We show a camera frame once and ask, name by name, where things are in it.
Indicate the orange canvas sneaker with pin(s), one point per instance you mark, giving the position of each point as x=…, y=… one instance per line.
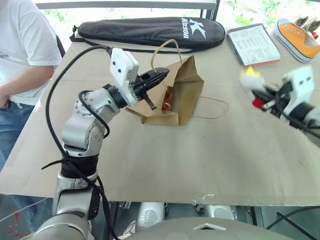
x=295, y=41

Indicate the black chair backrest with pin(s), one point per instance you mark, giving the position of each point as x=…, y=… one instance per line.
x=61, y=46

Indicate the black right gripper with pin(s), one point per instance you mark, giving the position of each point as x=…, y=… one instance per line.
x=276, y=98

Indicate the brown paper bag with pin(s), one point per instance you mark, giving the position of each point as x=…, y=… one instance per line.
x=187, y=85

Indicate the person in white t-shirt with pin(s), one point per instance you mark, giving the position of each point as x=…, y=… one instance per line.
x=22, y=50

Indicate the dark window frame post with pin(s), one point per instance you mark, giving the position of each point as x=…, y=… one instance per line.
x=210, y=10

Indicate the person's bare forearm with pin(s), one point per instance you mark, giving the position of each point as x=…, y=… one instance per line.
x=30, y=80

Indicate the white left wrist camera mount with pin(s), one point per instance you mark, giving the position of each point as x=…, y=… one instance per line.
x=120, y=67

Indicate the black racket bag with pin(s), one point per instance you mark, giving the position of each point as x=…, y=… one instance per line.
x=150, y=31

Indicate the beige plush toy with ears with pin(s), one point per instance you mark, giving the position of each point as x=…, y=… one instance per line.
x=303, y=22

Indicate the white plush toy yellow crest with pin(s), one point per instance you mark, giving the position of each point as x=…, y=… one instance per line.
x=251, y=81

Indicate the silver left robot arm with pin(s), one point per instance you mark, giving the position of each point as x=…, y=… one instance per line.
x=80, y=130

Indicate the grey robot torso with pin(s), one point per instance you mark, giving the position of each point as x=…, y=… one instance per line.
x=212, y=231

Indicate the clear plastic sheet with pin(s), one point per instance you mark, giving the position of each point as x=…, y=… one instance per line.
x=20, y=217

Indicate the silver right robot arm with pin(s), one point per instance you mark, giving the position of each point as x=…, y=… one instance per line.
x=306, y=117

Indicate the silver rounded robot leg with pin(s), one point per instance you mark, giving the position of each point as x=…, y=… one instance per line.
x=150, y=215
x=221, y=212

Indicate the person's hand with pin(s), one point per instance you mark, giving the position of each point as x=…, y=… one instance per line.
x=3, y=97

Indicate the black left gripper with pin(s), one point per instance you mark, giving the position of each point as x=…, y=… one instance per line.
x=140, y=87

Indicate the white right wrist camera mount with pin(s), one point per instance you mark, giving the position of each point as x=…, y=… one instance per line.
x=300, y=82

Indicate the orange plush toy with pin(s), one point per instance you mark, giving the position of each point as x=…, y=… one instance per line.
x=167, y=101

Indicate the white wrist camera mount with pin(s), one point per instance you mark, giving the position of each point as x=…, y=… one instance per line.
x=120, y=67
x=300, y=82

